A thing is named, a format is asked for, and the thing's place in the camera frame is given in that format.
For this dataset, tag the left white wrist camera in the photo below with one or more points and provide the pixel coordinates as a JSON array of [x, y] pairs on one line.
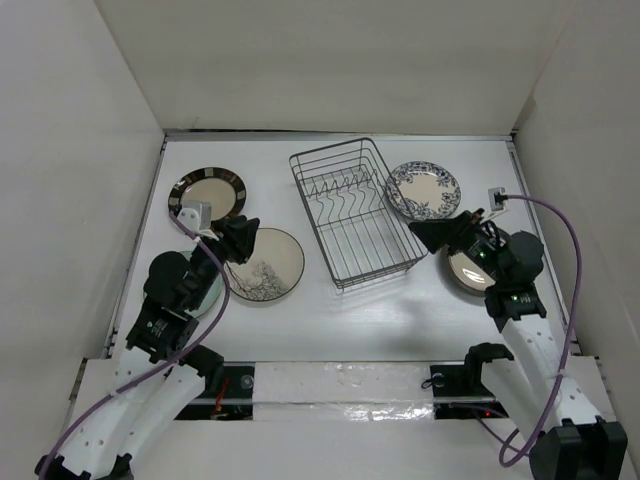
[[195, 216]]

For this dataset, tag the brown striped rim plate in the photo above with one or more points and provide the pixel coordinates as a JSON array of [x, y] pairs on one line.
[[222, 189]]

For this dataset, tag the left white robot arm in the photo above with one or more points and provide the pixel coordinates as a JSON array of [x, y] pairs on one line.
[[164, 364]]

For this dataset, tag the cream plate with tree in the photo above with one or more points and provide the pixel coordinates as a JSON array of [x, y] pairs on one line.
[[273, 270]]

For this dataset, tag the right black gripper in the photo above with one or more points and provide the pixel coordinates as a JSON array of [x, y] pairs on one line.
[[435, 233]]

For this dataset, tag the grey wire dish rack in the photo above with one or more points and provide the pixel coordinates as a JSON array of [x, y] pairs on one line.
[[361, 236]]

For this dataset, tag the blue floral white plate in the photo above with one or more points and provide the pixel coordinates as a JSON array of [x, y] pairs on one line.
[[421, 190]]

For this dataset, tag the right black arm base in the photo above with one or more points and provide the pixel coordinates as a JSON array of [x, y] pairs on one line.
[[456, 397]]

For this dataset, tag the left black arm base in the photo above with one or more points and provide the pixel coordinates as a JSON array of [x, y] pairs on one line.
[[230, 400]]

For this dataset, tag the light green glass plate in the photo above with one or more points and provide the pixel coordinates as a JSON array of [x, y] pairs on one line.
[[212, 295]]

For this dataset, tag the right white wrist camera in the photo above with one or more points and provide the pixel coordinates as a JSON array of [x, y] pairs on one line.
[[497, 199]]

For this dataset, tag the dark rim cream plate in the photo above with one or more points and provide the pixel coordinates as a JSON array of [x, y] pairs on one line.
[[465, 274]]

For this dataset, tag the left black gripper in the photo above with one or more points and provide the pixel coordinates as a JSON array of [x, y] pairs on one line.
[[237, 237]]

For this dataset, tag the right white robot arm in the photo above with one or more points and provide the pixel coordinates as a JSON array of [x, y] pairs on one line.
[[566, 435]]

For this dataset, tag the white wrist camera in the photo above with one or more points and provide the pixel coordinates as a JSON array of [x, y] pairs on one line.
[[497, 199], [195, 216]]

